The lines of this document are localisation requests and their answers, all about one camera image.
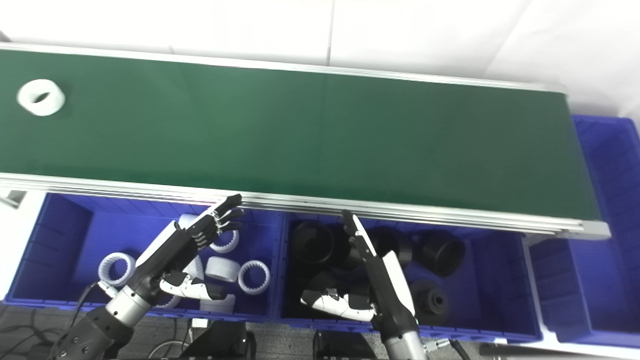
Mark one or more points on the empty blue bin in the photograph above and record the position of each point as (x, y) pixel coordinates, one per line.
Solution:
(595, 280)

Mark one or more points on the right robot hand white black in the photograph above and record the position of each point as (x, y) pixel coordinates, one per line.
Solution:
(392, 287)

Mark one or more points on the blue bin with black parts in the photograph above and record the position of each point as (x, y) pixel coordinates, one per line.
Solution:
(480, 295)

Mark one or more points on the blue bin with white parts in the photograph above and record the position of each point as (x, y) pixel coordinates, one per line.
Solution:
(65, 245)

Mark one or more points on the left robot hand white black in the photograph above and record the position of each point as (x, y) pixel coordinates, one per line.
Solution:
(170, 247)

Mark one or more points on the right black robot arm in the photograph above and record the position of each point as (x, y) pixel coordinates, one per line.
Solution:
(405, 347)

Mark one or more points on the black robot body block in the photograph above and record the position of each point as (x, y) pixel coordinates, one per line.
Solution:
(222, 342)
(342, 347)

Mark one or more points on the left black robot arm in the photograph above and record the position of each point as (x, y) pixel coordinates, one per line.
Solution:
(107, 320)

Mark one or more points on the green conveyor belt with aluminium frame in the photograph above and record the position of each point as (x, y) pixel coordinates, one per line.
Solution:
(320, 145)

